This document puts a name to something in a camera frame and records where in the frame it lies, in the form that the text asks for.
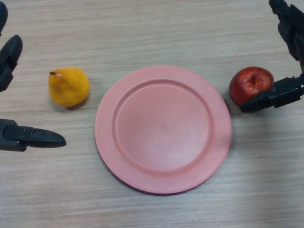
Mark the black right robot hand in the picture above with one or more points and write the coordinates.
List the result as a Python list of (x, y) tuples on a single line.
[(285, 91)]

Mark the red apple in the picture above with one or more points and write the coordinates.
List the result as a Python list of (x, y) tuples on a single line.
[(248, 86)]

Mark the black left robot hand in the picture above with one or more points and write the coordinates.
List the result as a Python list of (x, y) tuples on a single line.
[(14, 139)]

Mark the pink round plate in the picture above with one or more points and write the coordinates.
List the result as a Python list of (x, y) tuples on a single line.
[(164, 129)]

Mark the yellow pear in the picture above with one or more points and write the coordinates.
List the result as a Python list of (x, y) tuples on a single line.
[(67, 88)]

